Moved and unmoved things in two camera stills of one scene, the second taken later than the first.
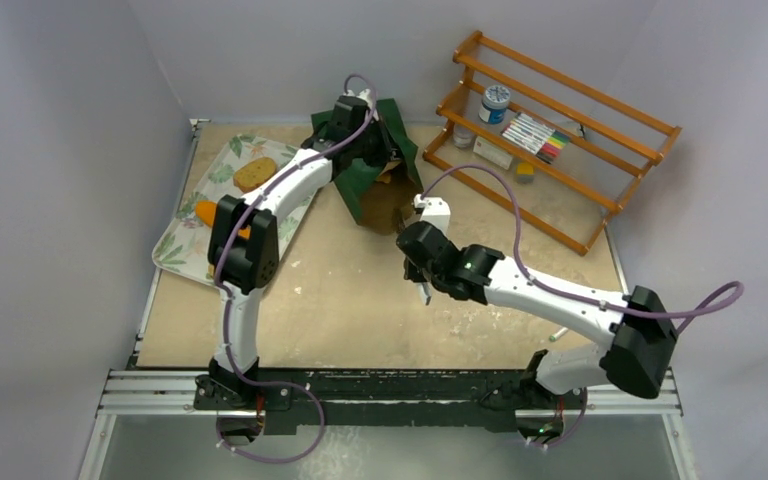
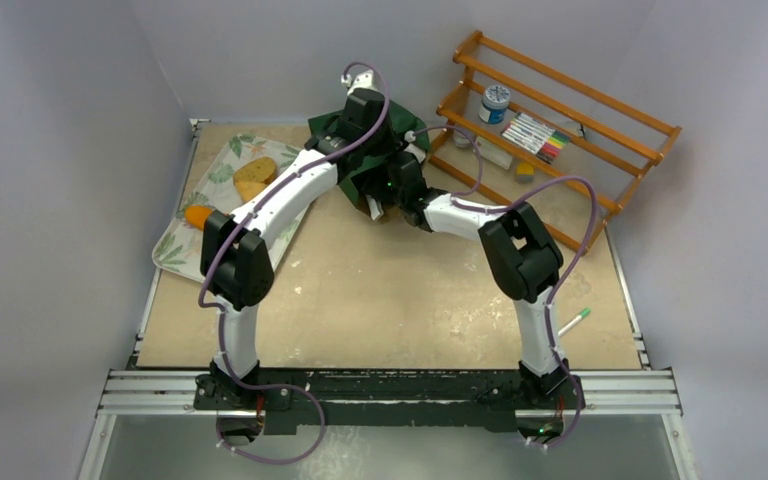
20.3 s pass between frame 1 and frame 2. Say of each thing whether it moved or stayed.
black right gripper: moved
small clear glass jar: stayed
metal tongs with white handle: moved
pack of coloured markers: stayed
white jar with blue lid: stayed
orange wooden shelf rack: stayed
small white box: stayed
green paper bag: moved
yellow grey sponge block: stayed
